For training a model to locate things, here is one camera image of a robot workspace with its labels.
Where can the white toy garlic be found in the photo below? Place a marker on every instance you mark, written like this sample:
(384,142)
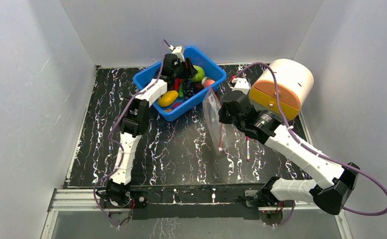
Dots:
(204,80)

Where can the pink marker pen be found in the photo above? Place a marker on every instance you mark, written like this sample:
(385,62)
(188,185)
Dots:
(247,149)

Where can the round drawer box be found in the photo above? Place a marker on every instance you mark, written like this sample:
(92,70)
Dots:
(294,82)

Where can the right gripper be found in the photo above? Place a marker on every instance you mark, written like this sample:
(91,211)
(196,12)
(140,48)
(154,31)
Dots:
(228,110)

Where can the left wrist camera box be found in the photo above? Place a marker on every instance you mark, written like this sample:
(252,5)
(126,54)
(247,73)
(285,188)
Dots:
(178,51)

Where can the purple toy sweet potato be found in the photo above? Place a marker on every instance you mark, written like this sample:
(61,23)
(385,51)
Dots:
(176,104)

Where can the green toy cucumber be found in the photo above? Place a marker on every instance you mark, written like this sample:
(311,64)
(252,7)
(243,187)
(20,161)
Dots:
(181,90)

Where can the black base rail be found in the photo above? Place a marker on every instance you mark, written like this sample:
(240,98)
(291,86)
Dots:
(176,201)

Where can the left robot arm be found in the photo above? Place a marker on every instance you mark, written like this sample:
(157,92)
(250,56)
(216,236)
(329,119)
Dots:
(133,123)

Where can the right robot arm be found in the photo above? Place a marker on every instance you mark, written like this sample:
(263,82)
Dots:
(330,185)

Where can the yellow toy mango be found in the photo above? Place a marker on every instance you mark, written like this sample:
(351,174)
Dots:
(168,98)

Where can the dark toy plum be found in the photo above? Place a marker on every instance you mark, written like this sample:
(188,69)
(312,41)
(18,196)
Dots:
(198,87)

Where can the green toy cabbage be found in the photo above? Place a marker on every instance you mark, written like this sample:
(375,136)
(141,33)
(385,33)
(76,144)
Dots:
(199,76)

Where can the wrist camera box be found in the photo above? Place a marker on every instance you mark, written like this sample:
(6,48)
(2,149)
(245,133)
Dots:
(178,51)
(241,84)

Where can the pink toy peach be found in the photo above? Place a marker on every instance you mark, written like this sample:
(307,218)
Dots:
(208,83)

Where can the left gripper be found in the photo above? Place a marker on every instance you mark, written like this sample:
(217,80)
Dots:
(192,71)

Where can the dark toy grapes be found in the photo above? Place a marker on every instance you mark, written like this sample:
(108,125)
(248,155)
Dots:
(188,89)

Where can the clear zip top bag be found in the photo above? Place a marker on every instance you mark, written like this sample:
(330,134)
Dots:
(211,106)

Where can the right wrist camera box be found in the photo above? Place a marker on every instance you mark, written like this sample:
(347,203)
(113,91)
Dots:
(241,84)

